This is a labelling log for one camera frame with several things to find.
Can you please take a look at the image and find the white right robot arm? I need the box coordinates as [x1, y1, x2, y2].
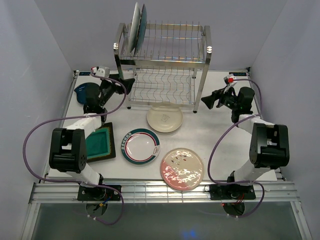
[201, 86, 290, 202]

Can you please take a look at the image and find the stainless steel dish rack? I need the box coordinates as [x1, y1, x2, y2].
[113, 22, 213, 113]

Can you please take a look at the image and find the left blue table label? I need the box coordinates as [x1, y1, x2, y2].
[78, 71, 91, 76]

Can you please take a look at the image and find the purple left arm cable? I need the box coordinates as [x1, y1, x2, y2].
[22, 72, 127, 226]

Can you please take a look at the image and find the dark blue irregular dish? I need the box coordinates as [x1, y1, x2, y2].
[73, 82, 100, 105]

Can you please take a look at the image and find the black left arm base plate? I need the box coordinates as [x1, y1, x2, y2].
[77, 185, 122, 202]

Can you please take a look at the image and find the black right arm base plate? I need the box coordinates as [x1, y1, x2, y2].
[208, 184, 256, 200]

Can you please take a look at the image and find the cream and pink branch plate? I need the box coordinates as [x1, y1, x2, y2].
[160, 148, 204, 192]

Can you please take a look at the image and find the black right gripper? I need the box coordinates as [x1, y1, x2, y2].
[201, 85, 240, 111]

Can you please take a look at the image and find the square black teal plate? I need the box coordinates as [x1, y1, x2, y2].
[85, 122, 116, 163]

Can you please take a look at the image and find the dark teal blossom plate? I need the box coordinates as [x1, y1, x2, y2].
[134, 4, 147, 56]

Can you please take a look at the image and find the cream bear plate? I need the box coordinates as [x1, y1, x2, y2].
[146, 102, 184, 133]

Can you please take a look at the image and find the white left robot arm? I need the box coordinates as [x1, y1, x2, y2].
[49, 73, 135, 200]

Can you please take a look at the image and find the white green red rimmed plate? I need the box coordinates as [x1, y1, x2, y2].
[120, 128, 161, 165]

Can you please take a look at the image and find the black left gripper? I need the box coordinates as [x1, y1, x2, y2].
[99, 74, 135, 108]

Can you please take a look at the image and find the red and teal plate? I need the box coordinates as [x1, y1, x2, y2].
[128, 2, 141, 54]

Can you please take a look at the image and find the aluminium front rail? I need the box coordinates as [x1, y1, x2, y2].
[29, 181, 300, 204]

